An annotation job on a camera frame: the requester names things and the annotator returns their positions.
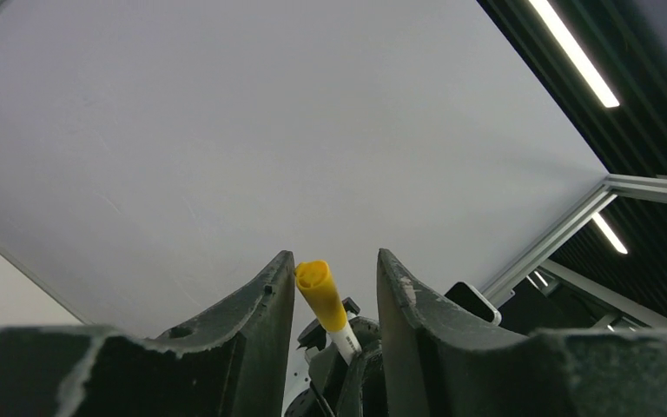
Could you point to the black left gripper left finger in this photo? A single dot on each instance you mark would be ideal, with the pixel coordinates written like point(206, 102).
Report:
point(229, 360)

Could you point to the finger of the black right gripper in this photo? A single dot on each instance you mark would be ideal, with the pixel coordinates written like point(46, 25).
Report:
point(336, 385)
point(363, 392)

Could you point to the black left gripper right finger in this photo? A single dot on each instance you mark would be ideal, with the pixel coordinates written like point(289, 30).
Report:
point(441, 360)

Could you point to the yellow marker cap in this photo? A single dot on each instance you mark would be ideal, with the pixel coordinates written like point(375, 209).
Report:
point(315, 282)

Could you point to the white marker pen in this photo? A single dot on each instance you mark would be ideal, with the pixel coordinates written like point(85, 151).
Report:
point(346, 343)

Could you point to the short ceiling light strip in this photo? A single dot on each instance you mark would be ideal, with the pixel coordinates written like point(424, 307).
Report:
point(609, 234)

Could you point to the long ceiling light strip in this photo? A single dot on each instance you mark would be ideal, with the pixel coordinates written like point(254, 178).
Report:
point(568, 43)

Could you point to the aluminium enclosure frame beam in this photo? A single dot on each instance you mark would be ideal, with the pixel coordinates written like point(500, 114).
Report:
point(632, 186)

